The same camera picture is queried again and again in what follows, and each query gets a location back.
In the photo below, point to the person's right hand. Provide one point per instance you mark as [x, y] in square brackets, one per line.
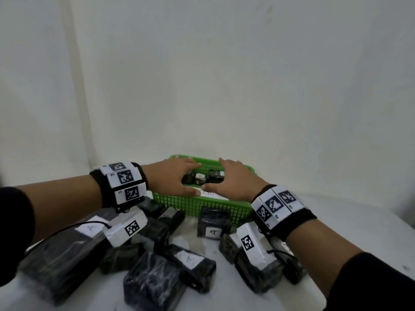
[240, 184]

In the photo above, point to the person's left hand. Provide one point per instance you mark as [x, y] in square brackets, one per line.
[168, 178]

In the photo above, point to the black packet red-marked label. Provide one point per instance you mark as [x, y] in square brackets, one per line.
[188, 179]

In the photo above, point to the long black packet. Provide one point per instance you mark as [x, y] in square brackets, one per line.
[214, 176]

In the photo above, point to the small packet blue A label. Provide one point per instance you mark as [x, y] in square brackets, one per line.
[200, 178]

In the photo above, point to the green plastic mesh basket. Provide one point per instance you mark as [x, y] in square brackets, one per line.
[201, 207]

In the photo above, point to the pile of black packets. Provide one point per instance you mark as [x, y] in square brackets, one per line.
[152, 285]

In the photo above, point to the person's left forearm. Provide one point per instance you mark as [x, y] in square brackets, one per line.
[65, 200]

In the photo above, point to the person's right forearm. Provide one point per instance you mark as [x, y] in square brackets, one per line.
[324, 252]

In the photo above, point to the black left wristband with markers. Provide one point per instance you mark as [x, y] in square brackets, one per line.
[126, 186]

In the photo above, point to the black packet labelled B near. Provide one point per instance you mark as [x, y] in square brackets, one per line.
[282, 253]

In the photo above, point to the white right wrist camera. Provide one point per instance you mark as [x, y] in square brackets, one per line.
[253, 246]

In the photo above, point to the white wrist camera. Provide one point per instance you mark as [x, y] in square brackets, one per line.
[253, 246]
[126, 228]

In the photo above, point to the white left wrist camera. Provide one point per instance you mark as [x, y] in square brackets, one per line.
[126, 228]

